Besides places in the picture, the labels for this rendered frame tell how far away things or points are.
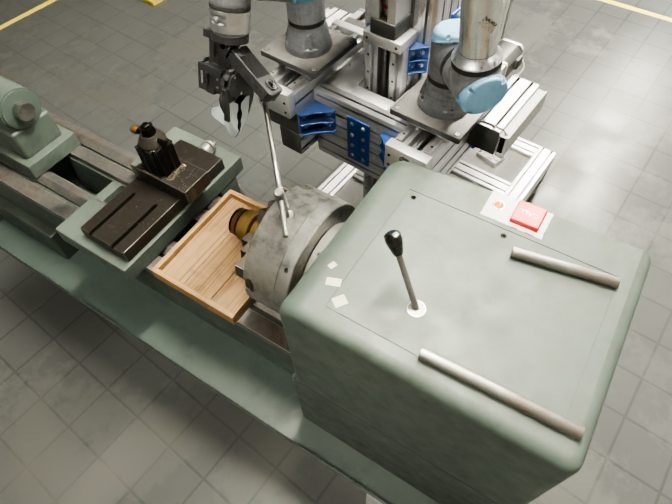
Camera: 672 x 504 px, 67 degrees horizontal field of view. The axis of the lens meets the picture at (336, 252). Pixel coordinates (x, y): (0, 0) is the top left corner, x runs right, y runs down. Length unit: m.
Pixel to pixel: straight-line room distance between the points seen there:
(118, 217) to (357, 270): 0.84
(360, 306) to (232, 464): 1.35
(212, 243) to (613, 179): 2.30
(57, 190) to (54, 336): 0.95
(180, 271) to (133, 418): 0.99
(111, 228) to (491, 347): 1.10
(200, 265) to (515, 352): 0.93
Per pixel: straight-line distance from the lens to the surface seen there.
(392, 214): 1.10
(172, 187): 1.56
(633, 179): 3.24
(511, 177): 2.71
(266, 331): 1.40
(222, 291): 1.46
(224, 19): 1.02
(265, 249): 1.12
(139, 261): 1.57
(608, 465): 2.36
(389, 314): 0.96
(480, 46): 1.22
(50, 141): 2.04
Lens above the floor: 2.10
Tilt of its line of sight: 55 degrees down
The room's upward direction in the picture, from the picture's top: 4 degrees counter-clockwise
